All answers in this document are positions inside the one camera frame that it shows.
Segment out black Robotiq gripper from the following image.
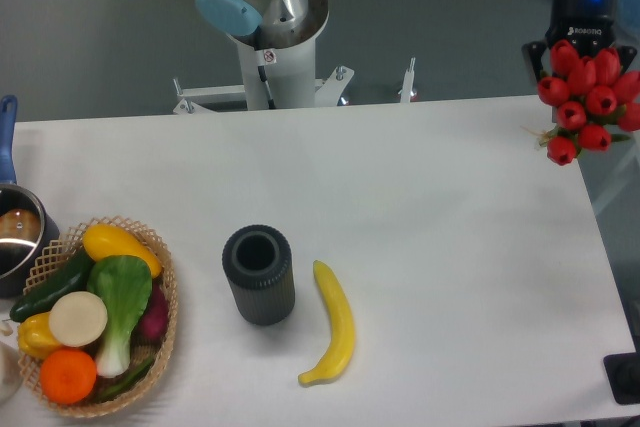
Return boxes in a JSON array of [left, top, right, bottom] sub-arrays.
[[521, 0, 637, 82]]

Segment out red tulip bouquet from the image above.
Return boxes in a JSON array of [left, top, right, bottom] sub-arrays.
[[535, 40, 639, 166]]

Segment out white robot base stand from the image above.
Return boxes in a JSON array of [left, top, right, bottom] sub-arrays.
[[173, 0, 355, 114]]

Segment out black device at table edge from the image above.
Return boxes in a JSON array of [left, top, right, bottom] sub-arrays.
[[603, 352, 639, 405]]

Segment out yellow banana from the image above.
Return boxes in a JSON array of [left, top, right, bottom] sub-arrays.
[[298, 260, 356, 387]]

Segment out dark grey ribbed vase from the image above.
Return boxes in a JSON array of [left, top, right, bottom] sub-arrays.
[[222, 225, 296, 326]]

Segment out purple sweet potato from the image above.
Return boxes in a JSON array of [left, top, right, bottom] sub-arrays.
[[137, 284, 169, 342]]

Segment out green bok choy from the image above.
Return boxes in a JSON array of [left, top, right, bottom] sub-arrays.
[[87, 255, 152, 378]]

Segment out yellow squash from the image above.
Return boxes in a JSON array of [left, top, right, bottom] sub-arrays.
[[82, 224, 163, 278]]

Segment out woven wicker basket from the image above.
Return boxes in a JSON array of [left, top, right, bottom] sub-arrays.
[[18, 216, 178, 418]]

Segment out green cucumber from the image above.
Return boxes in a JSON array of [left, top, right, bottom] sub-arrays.
[[9, 248, 95, 323]]

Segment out green chili pepper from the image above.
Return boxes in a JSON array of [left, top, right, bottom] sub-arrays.
[[94, 356, 155, 403]]

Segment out cream round radish slice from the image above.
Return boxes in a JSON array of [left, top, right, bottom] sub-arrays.
[[49, 291, 108, 347]]

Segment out orange fruit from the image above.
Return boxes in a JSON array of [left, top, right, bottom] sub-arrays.
[[39, 348, 97, 405]]

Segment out yellow bell pepper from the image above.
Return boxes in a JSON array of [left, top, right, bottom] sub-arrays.
[[18, 312, 63, 360]]

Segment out garlic clove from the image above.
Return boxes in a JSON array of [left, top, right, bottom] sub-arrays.
[[0, 320, 14, 337]]

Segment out white round object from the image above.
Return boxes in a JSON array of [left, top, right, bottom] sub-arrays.
[[0, 342, 22, 403]]

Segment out blue handled saucepan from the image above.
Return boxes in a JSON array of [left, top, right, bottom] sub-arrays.
[[1, 95, 59, 299]]

